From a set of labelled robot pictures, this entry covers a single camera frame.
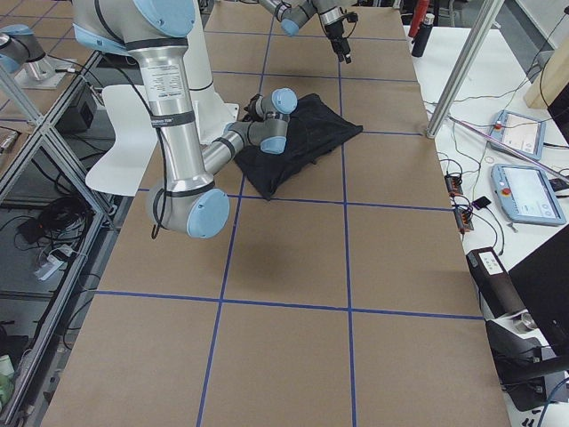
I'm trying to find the aluminium frame post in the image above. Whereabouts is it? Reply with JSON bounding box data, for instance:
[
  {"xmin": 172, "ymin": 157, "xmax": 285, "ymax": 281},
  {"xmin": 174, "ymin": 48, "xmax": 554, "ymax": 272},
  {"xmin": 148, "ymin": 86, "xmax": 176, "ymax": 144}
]
[{"xmin": 425, "ymin": 0, "xmax": 505, "ymax": 139}]

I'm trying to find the black t-shirt with logo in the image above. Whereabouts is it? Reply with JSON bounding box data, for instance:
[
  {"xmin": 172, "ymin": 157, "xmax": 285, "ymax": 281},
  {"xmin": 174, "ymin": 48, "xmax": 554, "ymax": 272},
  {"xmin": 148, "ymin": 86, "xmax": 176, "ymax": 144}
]
[{"xmin": 235, "ymin": 93, "xmax": 364, "ymax": 200}]

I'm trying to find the white chair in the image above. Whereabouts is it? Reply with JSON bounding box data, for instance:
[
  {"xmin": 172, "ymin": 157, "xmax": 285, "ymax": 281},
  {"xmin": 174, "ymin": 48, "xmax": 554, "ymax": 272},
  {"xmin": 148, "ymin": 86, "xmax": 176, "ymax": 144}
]
[{"xmin": 85, "ymin": 85, "xmax": 157, "ymax": 197}]

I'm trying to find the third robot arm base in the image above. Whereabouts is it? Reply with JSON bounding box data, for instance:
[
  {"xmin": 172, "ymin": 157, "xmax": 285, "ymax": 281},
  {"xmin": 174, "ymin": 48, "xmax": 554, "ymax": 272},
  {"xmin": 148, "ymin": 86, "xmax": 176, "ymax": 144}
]
[{"xmin": 1, "ymin": 24, "xmax": 67, "ymax": 90}]

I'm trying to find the black box device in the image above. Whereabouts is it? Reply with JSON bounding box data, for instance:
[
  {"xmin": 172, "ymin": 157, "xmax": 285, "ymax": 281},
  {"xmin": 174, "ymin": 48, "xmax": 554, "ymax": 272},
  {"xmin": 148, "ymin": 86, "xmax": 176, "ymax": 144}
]
[{"xmin": 466, "ymin": 247, "xmax": 527, "ymax": 319}]

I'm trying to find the red bottle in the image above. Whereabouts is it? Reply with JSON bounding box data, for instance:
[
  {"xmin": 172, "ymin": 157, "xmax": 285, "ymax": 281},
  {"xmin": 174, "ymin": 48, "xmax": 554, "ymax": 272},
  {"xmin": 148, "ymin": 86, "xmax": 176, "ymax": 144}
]
[{"xmin": 408, "ymin": 0, "xmax": 430, "ymax": 38}]

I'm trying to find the blue teach pendant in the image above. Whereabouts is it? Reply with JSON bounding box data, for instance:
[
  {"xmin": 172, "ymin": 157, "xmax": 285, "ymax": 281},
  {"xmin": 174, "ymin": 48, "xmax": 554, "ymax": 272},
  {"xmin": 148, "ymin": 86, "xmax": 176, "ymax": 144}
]
[
  {"xmin": 489, "ymin": 109, "xmax": 546, "ymax": 160},
  {"xmin": 491, "ymin": 165, "xmax": 566, "ymax": 226}
]

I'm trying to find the upper blue teach pendant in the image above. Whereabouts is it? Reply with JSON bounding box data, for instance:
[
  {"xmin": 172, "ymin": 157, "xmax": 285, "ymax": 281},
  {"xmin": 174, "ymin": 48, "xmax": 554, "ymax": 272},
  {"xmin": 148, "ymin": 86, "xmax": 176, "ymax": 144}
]
[{"xmin": 489, "ymin": 109, "xmax": 546, "ymax": 160}]

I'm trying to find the black water bottle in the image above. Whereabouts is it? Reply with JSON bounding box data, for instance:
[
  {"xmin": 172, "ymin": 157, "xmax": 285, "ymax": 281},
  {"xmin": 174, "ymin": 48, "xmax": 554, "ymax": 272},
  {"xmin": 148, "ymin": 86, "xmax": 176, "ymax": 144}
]
[{"xmin": 411, "ymin": 13, "xmax": 435, "ymax": 58}]

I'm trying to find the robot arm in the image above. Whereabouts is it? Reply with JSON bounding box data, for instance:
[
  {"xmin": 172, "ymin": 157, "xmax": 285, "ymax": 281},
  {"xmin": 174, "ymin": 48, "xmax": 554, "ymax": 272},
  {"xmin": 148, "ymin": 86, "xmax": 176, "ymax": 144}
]
[
  {"xmin": 259, "ymin": 0, "xmax": 358, "ymax": 64},
  {"xmin": 73, "ymin": 1, "xmax": 298, "ymax": 238}
]

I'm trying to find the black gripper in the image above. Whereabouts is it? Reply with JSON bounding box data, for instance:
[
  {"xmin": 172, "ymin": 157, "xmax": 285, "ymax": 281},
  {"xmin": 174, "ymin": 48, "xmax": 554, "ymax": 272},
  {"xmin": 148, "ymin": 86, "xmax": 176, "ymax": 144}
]
[
  {"xmin": 324, "ymin": 20, "xmax": 352, "ymax": 63},
  {"xmin": 243, "ymin": 93, "xmax": 266, "ymax": 121}
]

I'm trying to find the lower blue teach pendant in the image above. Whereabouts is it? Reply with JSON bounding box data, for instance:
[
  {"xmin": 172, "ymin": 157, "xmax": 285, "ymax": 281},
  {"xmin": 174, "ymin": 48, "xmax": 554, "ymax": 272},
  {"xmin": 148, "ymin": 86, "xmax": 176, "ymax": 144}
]
[{"xmin": 491, "ymin": 165, "xmax": 566, "ymax": 226}]

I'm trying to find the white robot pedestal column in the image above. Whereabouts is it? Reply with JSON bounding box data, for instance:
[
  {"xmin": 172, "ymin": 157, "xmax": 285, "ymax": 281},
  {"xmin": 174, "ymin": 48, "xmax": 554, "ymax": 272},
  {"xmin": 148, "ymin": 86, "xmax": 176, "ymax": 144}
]
[{"xmin": 183, "ymin": 1, "xmax": 239, "ymax": 145}]

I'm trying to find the metal grabber rod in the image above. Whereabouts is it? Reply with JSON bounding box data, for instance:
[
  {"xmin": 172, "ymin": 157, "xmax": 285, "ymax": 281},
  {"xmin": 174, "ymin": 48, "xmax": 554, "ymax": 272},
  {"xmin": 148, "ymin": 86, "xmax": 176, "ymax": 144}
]
[{"xmin": 446, "ymin": 114, "xmax": 569, "ymax": 182}]

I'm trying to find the black monitor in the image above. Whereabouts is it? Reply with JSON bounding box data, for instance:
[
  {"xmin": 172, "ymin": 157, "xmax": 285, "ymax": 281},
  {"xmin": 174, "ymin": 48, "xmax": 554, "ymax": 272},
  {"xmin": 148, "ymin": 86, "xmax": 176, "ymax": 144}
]
[{"xmin": 509, "ymin": 227, "xmax": 568, "ymax": 356}]

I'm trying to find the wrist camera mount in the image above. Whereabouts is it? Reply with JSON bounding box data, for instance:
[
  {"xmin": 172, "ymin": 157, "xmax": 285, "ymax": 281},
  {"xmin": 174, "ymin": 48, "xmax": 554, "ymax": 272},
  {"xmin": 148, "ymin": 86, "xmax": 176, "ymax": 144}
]
[{"xmin": 342, "ymin": 12, "xmax": 358, "ymax": 23}]

